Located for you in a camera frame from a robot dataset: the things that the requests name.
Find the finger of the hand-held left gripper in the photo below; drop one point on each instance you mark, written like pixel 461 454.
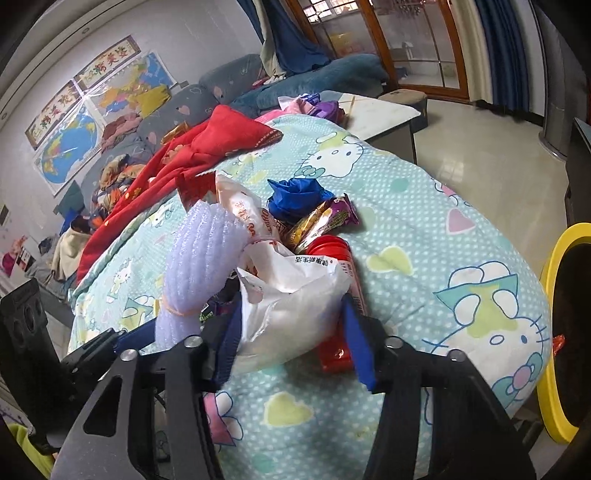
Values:
pixel 138 334

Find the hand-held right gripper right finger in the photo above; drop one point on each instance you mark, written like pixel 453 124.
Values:
pixel 359 344

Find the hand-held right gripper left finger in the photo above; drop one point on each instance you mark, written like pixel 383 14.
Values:
pixel 228 344

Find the white plastic bag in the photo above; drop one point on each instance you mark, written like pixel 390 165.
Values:
pixel 286 323

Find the purple foam net sleeve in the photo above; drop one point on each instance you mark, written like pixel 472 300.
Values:
pixel 198 258

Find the purple yellow snack wrapper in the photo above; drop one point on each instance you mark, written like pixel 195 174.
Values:
pixel 323 214

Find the yellow trash bin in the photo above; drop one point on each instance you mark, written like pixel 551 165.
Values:
pixel 554 401

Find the green black snack wrapper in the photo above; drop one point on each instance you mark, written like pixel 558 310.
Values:
pixel 210 314

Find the beige cloth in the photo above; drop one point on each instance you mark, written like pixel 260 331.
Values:
pixel 69 251

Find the cartoon cat printed blanket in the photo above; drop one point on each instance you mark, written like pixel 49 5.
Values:
pixel 415 221

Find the white red-print snack wrapper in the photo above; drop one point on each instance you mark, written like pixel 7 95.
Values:
pixel 240 203

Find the small red packet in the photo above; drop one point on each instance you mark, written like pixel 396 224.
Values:
pixel 196 189

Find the colourful clothes pile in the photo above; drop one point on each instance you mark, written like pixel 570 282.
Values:
pixel 117 173

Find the blue crumpled cloth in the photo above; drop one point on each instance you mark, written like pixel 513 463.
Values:
pixel 295 194

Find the world map poster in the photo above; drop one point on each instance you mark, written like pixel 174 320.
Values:
pixel 69 147

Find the orange wrapper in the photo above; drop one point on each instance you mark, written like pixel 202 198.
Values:
pixel 557 344

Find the gold shiny cloth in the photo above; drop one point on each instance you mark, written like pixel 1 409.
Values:
pixel 174 133

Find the red blanket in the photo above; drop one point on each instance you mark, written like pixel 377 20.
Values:
pixel 207 138

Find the marble top coffee table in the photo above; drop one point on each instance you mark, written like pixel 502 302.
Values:
pixel 378 115

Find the purple plastic bag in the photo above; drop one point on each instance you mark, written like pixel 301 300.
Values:
pixel 328 110

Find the yellow country map poster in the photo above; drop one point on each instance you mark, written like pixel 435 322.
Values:
pixel 120 92

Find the pink cloth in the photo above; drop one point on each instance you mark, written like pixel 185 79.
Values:
pixel 295 108

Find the round grey stool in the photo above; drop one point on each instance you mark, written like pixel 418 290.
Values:
pixel 401 97

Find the grey heart-print sofa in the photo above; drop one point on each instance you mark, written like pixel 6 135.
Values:
pixel 231 78

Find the teal plush blanket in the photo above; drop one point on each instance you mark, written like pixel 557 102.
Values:
pixel 351 69

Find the black cabinet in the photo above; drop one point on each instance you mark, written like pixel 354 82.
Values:
pixel 579 170

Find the grey tower air conditioner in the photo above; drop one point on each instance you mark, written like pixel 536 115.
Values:
pixel 563 120

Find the blue curtain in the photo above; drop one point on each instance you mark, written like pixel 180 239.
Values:
pixel 503 55
pixel 291 41

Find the pink wall pictures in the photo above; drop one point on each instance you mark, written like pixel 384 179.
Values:
pixel 16 258

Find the calligraphy wall banner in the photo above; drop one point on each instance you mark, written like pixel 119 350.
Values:
pixel 48 115
pixel 108 62

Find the wooden frame glass door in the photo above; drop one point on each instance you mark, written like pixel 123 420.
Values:
pixel 415 46

